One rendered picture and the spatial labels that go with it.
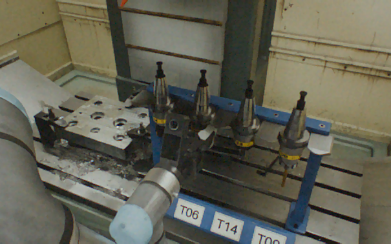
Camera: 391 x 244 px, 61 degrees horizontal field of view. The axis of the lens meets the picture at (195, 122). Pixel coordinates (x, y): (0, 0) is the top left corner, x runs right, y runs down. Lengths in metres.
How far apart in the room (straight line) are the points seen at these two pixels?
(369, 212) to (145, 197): 0.82
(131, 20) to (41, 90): 0.74
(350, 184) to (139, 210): 0.74
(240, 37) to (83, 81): 1.34
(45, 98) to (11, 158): 1.59
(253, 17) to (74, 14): 1.29
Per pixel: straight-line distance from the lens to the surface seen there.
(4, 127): 0.42
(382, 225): 1.21
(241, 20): 1.32
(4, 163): 0.37
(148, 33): 1.48
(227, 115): 0.79
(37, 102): 1.94
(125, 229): 0.60
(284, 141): 0.73
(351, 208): 1.09
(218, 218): 0.91
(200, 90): 0.75
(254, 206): 1.01
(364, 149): 1.87
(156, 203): 0.63
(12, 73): 2.09
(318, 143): 0.75
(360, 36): 1.65
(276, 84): 1.79
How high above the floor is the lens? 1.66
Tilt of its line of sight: 36 degrees down
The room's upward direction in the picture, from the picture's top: straight up
